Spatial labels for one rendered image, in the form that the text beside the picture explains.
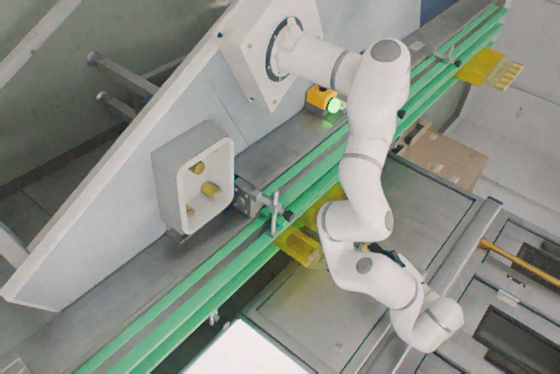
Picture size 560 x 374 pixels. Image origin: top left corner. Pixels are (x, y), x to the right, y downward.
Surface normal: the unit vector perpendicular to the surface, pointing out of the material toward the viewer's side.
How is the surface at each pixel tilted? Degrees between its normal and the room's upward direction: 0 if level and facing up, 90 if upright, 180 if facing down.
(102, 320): 90
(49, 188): 90
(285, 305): 90
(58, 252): 0
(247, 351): 90
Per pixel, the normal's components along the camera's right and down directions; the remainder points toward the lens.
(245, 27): -0.24, -0.38
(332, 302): 0.07, -0.71
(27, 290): 0.78, 0.48
